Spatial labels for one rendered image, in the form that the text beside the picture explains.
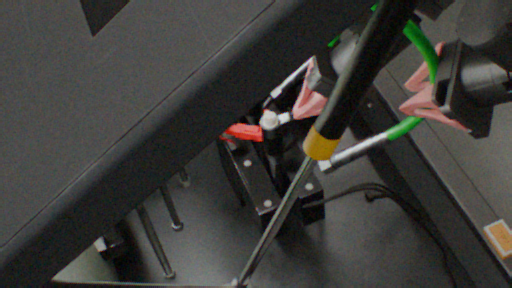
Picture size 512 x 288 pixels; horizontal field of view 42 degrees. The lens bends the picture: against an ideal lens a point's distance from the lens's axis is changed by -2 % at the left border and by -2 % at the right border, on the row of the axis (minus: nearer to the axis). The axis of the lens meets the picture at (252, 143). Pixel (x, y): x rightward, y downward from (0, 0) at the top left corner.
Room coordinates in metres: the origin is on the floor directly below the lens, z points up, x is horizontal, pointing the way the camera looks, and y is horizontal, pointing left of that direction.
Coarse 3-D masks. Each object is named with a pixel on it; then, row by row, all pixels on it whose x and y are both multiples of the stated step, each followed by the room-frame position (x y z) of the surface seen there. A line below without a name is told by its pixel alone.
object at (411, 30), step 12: (408, 24) 0.47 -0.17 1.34; (408, 36) 0.47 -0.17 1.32; (420, 36) 0.47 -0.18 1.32; (420, 48) 0.47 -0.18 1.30; (432, 48) 0.47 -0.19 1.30; (432, 60) 0.47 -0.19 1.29; (432, 72) 0.47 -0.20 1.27; (432, 84) 0.47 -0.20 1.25; (432, 108) 0.47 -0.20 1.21; (408, 120) 0.47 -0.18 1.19; (420, 120) 0.47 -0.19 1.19; (396, 132) 0.47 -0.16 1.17
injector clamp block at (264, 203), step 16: (288, 128) 0.66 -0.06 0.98; (224, 144) 0.66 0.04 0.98; (224, 160) 0.69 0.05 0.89; (240, 160) 0.62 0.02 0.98; (256, 160) 0.61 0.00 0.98; (288, 160) 0.60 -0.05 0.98; (240, 176) 0.59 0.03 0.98; (256, 176) 0.58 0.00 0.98; (288, 176) 0.58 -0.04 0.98; (240, 192) 0.64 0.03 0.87; (256, 192) 0.56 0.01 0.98; (272, 192) 0.55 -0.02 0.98; (304, 192) 0.54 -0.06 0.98; (320, 192) 0.54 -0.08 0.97; (256, 208) 0.53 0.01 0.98; (272, 208) 0.53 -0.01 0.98; (304, 208) 0.53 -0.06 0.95; (320, 208) 0.54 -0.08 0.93; (256, 224) 0.55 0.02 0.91; (304, 224) 0.53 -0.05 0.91
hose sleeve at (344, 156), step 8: (376, 136) 0.48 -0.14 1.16; (384, 136) 0.47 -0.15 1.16; (352, 144) 0.49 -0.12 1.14; (360, 144) 0.48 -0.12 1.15; (368, 144) 0.48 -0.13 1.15; (376, 144) 0.47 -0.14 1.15; (384, 144) 0.47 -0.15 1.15; (336, 152) 0.49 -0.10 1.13; (344, 152) 0.49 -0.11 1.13; (352, 152) 0.48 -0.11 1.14; (360, 152) 0.48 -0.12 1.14; (368, 152) 0.47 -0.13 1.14; (336, 160) 0.48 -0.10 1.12; (344, 160) 0.48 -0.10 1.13; (352, 160) 0.48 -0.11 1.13
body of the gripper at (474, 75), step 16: (464, 48) 0.47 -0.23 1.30; (464, 64) 0.45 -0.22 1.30; (480, 64) 0.43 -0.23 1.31; (464, 80) 0.43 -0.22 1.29; (480, 80) 0.42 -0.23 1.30; (496, 80) 0.41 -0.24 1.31; (448, 96) 0.42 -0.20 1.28; (464, 96) 0.42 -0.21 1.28; (480, 96) 0.41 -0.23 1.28; (496, 96) 0.40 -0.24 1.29; (448, 112) 0.40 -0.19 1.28; (464, 112) 0.41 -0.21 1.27; (480, 112) 0.41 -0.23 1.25; (480, 128) 0.40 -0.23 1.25
